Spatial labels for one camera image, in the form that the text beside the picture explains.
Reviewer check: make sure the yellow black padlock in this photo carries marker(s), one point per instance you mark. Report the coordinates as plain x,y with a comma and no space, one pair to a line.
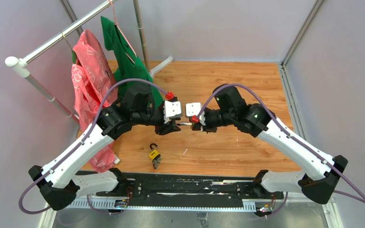
154,155

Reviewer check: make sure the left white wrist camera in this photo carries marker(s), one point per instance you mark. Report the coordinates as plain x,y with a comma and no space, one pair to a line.
172,110

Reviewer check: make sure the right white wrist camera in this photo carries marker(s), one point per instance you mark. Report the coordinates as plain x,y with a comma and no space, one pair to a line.
192,109

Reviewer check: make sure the green garment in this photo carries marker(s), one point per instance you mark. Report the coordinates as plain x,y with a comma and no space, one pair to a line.
129,64

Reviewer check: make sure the aluminium frame rail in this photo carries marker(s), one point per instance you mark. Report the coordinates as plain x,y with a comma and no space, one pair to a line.
284,75

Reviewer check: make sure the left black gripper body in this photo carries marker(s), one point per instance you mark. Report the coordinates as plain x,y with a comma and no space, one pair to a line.
162,128

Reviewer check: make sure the pink patterned garment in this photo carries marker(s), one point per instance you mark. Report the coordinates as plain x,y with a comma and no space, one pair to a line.
91,77

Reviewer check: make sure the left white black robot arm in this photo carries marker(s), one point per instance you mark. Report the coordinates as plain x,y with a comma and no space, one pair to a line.
60,182

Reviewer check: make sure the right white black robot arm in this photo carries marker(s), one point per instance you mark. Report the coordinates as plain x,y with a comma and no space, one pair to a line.
320,172

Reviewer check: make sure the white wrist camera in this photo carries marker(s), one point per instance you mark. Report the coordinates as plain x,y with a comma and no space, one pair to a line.
192,109
172,110

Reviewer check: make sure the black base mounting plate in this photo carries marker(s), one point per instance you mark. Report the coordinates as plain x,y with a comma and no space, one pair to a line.
189,191

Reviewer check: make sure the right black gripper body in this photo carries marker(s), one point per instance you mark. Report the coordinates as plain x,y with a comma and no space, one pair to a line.
213,118

